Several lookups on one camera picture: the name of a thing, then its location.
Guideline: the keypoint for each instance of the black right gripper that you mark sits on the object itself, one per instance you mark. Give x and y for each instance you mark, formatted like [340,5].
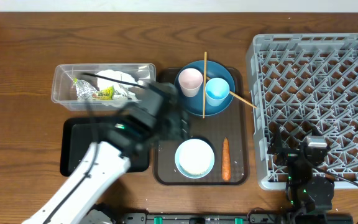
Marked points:
[288,154]

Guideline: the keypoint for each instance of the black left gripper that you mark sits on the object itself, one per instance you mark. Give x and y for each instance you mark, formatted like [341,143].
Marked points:
[182,131]

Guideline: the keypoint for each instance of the pink plastic cup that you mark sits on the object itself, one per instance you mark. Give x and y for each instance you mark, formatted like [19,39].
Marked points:
[190,80]

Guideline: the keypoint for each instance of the light blue bowl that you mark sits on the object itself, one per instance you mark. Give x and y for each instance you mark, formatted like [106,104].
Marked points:
[194,158]

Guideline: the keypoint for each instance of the wooden chopstick diagonal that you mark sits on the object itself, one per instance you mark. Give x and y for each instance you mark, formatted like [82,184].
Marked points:
[241,99]

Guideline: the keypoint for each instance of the wooden chopstick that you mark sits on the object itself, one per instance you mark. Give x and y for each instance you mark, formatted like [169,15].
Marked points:
[204,82]

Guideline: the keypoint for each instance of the orange carrot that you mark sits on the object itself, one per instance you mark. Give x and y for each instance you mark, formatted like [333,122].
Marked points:
[226,161]

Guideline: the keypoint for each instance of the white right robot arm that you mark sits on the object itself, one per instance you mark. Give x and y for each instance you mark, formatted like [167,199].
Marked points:
[309,193]

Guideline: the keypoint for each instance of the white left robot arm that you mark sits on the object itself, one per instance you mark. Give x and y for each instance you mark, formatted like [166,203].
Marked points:
[101,166]

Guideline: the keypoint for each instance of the grey dishwasher rack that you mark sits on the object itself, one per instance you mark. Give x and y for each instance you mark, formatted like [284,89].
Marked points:
[302,81]

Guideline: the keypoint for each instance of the black waste tray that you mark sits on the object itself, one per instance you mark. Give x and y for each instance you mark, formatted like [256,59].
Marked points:
[77,136]

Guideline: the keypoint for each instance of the clear plastic waste bin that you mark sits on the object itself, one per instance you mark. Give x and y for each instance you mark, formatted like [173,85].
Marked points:
[64,93]

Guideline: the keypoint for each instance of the dark blue plate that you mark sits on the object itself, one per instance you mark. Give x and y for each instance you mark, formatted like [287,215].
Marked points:
[194,105]

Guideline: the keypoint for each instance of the light blue plastic cup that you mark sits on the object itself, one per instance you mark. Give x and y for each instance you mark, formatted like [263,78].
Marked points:
[217,89]

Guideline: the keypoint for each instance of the brown serving tray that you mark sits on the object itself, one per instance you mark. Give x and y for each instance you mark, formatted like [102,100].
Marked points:
[213,129]

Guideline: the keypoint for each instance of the crumpled white tissue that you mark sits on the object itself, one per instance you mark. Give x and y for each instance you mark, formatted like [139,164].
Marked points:
[121,91]

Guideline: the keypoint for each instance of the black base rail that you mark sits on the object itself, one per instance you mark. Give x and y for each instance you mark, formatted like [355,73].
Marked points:
[252,218]

